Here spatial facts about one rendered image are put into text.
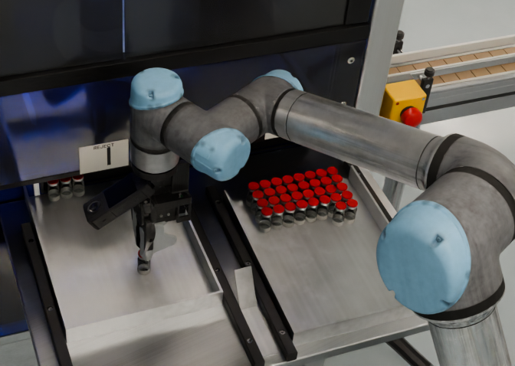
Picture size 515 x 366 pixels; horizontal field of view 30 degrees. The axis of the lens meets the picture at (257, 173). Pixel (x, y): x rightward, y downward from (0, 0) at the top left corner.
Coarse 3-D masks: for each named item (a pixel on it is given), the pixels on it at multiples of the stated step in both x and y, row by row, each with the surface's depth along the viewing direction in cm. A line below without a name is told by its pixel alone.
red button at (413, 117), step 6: (414, 108) 182; (402, 114) 182; (408, 114) 181; (414, 114) 181; (420, 114) 181; (402, 120) 182; (408, 120) 181; (414, 120) 181; (420, 120) 182; (414, 126) 183
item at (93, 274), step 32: (96, 192) 177; (32, 224) 169; (64, 224) 170; (128, 224) 171; (192, 224) 168; (64, 256) 165; (96, 256) 165; (128, 256) 166; (160, 256) 167; (192, 256) 167; (64, 288) 160; (96, 288) 160; (128, 288) 161; (160, 288) 161; (192, 288) 162; (64, 320) 151; (96, 320) 151; (128, 320) 153
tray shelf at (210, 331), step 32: (256, 160) 187; (288, 160) 188; (320, 160) 189; (192, 192) 179; (224, 256) 168; (32, 288) 159; (32, 320) 154; (160, 320) 157; (192, 320) 157; (224, 320) 158; (416, 320) 161; (96, 352) 151; (128, 352) 151; (160, 352) 152; (192, 352) 152; (224, 352) 153; (320, 352) 155
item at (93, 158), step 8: (104, 144) 162; (112, 144) 162; (120, 144) 163; (80, 152) 161; (88, 152) 162; (96, 152) 162; (104, 152) 163; (112, 152) 164; (120, 152) 164; (128, 152) 165; (80, 160) 162; (88, 160) 163; (96, 160) 163; (104, 160) 164; (112, 160) 165; (120, 160) 165; (128, 160) 166; (80, 168) 163; (88, 168) 164; (96, 168) 165; (104, 168) 165
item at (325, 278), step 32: (224, 192) 175; (352, 192) 183; (256, 224) 174; (320, 224) 176; (352, 224) 176; (384, 224) 174; (256, 256) 164; (288, 256) 169; (320, 256) 170; (352, 256) 170; (288, 288) 164; (320, 288) 164; (352, 288) 165; (384, 288) 166; (288, 320) 154; (320, 320) 159; (352, 320) 156; (384, 320) 160
